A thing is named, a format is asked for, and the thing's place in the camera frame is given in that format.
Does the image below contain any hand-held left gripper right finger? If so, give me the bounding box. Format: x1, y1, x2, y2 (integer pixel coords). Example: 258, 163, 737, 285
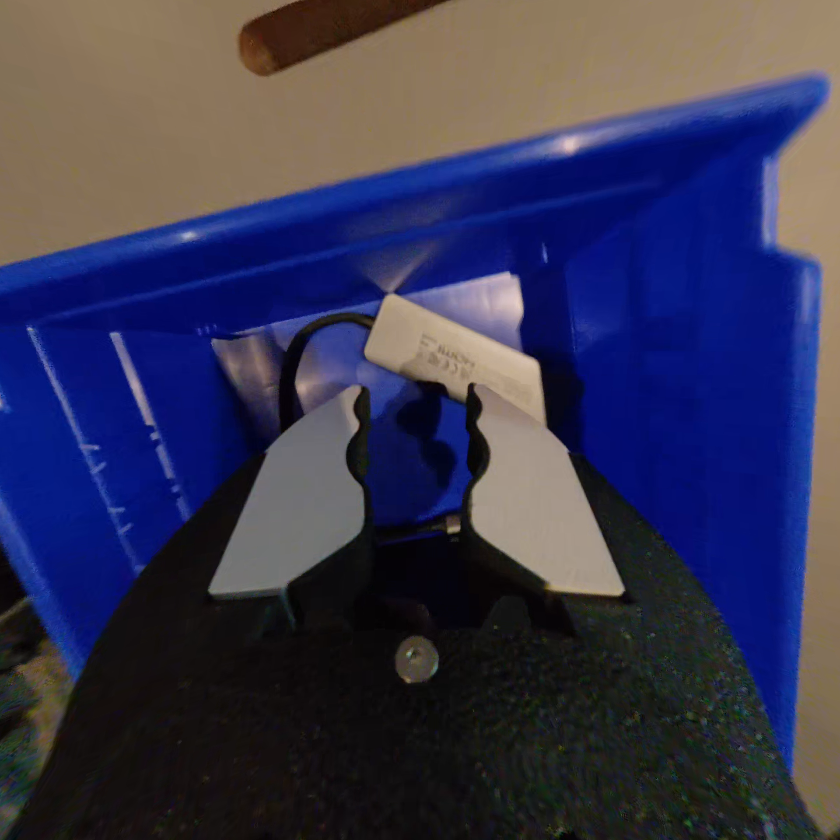
462, 383, 626, 598

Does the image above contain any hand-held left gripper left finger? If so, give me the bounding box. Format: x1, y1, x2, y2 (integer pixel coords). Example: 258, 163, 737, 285
209, 385, 376, 601

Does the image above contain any grey braided cable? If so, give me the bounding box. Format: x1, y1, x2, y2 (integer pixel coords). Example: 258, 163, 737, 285
278, 313, 462, 544

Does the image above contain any blue plastic bin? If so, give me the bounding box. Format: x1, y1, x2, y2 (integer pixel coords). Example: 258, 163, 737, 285
0, 72, 830, 770

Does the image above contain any grey usb hub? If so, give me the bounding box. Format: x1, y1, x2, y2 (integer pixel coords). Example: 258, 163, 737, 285
362, 293, 548, 429

